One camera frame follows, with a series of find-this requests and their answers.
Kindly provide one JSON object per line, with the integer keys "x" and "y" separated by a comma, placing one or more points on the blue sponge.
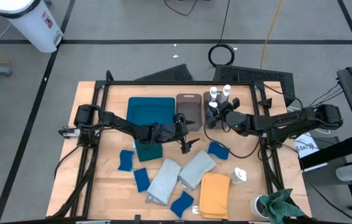
{"x": 218, "y": 150}
{"x": 126, "y": 160}
{"x": 141, "y": 180}

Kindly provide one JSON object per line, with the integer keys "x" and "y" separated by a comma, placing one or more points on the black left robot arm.
{"x": 116, "y": 119}

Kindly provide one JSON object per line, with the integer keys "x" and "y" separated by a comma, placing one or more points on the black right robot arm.
{"x": 288, "y": 119}

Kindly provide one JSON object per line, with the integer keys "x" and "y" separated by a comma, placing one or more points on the teal plastic bin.
{"x": 147, "y": 109}

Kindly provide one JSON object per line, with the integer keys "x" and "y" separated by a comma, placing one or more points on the black perforated computer case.
{"x": 253, "y": 74}

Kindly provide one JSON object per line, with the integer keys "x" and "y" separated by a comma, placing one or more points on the green crumpled cloth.
{"x": 278, "y": 205}

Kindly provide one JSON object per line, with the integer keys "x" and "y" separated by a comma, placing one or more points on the grey waffle towel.
{"x": 196, "y": 169}
{"x": 164, "y": 182}

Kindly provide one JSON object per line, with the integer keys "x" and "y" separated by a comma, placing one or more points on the translucent water bottle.
{"x": 348, "y": 172}

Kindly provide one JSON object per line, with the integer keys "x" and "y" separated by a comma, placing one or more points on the white trash bin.
{"x": 29, "y": 25}

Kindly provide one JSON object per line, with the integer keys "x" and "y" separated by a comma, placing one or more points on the white cup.
{"x": 255, "y": 205}

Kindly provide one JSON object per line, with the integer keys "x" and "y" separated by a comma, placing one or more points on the dark green towel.
{"x": 149, "y": 152}

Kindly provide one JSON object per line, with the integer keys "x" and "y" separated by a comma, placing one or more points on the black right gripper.
{"x": 236, "y": 123}

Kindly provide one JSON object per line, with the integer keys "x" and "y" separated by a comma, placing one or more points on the orange towel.
{"x": 214, "y": 196}

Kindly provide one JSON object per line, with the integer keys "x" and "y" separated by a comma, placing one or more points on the black flat panel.
{"x": 169, "y": 74}

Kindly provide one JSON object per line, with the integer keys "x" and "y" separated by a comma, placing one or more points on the black metal table frame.
{"x": 175, "y": 83}

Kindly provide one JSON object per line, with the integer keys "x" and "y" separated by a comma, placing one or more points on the black cart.
{"x": 328, "y": 149}

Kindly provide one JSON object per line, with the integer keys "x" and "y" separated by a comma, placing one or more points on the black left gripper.
{"x": 175, "y": 130}

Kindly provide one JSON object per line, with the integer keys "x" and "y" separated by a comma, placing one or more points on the white printed paper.
{"x": 306, "y": 146}

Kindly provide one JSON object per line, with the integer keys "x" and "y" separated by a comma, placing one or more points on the blue fuzzy towel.
{"x": 182, "y": 203}

